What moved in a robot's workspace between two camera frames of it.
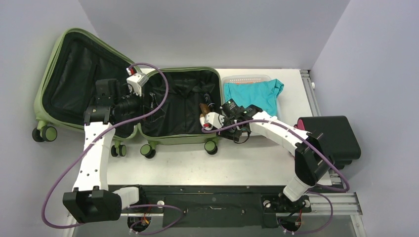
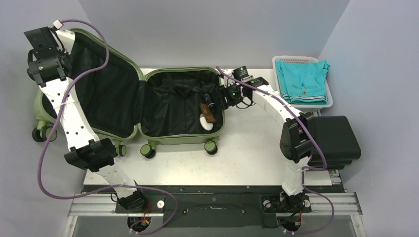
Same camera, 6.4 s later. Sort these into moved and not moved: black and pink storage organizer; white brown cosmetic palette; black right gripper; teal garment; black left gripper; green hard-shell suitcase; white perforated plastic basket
Moved: black left gripper; white perforated plastic basket; black right gripper; teal garment
Not moved: green hard-shell suitcase; black and pink storage organizer; white brown cosmetic palette
